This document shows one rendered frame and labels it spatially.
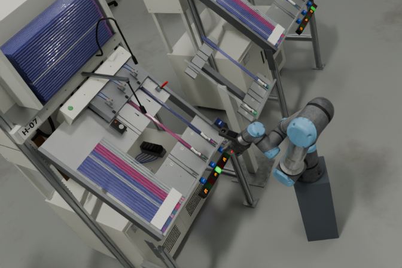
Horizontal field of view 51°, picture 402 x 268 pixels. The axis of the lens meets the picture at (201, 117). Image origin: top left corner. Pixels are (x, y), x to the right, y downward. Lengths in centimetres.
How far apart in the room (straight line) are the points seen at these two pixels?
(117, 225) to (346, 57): 244
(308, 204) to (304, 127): 80
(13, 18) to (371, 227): 222
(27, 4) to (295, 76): 235
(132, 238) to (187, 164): 53
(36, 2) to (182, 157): 103
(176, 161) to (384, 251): 128
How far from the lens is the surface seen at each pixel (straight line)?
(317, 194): 231
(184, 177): 218
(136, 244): 246
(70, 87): 210
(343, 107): 338
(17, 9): 212
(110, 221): 240
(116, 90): 217
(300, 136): 170
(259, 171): 305
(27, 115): 199
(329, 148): 311
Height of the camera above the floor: 235
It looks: 40 degrees down
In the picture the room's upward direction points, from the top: 23 degrees counter-clockwise
